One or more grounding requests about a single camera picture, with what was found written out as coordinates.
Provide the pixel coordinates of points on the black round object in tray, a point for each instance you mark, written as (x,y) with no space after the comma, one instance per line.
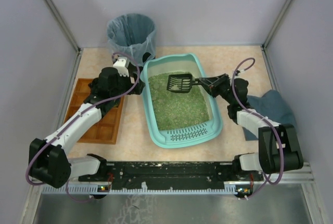
(95,86)

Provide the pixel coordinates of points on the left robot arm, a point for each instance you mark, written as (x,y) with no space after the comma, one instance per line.
(48,161)

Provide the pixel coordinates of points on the black mounting rail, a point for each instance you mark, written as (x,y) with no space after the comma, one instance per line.
(168,178)

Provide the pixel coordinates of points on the wooden compartment tray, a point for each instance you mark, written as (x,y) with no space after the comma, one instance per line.
(106,130)

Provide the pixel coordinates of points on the green cat litter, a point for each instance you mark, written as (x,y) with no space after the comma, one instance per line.
(174,111)

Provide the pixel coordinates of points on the black trash bin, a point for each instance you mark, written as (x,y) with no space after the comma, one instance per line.
(132,61)

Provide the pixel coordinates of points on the blue trash bag liner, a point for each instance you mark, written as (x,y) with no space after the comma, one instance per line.
(133,34)

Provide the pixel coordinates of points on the litter clump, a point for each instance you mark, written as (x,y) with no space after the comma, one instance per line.
(175,88)

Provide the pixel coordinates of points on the blue cloth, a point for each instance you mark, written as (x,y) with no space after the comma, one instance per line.
(273,106)

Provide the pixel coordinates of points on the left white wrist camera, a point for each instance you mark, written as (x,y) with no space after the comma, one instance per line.
(121,65)

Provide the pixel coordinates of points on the teal litter box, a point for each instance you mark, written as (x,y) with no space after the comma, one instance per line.
(182,137)

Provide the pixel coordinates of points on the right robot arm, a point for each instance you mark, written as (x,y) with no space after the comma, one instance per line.
(278,145)

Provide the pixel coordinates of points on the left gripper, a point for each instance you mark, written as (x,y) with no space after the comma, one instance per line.
(138,86)

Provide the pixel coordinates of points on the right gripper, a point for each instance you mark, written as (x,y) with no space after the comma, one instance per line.
(218,86)

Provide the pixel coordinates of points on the black litter scoop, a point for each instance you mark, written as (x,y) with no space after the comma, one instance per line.
(184,81)

